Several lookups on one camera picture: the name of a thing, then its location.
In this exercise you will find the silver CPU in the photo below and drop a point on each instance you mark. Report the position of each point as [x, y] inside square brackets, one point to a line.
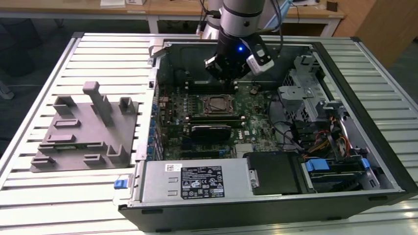
[218, 104]

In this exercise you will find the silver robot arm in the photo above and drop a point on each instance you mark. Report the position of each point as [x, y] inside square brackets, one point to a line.
[242, 17]

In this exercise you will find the CPU socket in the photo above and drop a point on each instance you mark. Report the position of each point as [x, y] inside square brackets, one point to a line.
[203, 113]

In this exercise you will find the round coin battery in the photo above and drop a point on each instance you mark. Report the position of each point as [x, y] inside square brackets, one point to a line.
[254, 91]

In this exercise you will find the metal drive cage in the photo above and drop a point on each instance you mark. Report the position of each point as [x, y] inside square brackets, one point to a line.
[291, 95]

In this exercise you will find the green motherboard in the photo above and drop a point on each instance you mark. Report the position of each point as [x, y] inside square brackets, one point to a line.
[258, 124]

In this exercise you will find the black graphics card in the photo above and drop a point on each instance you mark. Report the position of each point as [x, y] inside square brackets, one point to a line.
[210, 134]

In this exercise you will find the wooden desk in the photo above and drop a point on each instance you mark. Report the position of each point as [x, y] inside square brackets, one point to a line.
[136, 11]

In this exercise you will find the small black box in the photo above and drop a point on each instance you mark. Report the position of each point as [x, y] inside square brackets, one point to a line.
[331, 6]

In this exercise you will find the small white box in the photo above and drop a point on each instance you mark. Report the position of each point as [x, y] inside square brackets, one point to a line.
[135, 2]

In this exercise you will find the silver finned heatsink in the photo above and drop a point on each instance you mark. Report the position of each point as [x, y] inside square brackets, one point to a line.
[244, 149]

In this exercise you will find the black expansion slot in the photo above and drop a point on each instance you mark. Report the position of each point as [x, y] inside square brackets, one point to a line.
[200, 154]

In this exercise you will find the white paper sheet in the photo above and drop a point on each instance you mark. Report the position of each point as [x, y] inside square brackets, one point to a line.
[112, 3]

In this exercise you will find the black plastic shroud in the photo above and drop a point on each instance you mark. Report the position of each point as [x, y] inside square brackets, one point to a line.
[274, 171]

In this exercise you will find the wooden cabinet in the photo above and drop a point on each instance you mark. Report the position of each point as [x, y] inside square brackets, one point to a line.
[389, 24]

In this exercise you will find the hard disk in blue carrier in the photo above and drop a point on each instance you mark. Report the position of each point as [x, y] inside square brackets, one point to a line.
[318, 166]

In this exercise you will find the grey parts rack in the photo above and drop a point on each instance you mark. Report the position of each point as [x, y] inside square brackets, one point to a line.
[88, 127]

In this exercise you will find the silver power supply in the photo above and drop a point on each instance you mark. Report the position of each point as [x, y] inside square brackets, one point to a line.
[156, 181]

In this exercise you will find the blue plastic clip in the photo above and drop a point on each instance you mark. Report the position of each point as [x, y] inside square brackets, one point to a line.
[365, 164]

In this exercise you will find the green RAM stick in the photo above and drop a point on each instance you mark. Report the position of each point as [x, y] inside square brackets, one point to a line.
[70, 147]

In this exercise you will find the blue case latch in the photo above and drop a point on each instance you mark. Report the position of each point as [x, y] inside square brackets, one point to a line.
[120, 184]

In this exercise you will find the black office chair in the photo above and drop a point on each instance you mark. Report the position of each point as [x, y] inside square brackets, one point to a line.
[19, 44]

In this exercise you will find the black PC case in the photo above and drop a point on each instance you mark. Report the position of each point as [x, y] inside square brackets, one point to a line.
[228, 218]

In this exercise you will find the pale grey furniture foot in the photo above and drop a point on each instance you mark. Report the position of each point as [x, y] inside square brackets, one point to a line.
[7, 90]

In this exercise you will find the small wrist camera box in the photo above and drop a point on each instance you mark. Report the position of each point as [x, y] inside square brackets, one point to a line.
[212, 68]

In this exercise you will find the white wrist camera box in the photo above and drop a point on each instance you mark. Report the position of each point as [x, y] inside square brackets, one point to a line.
[261, 64]

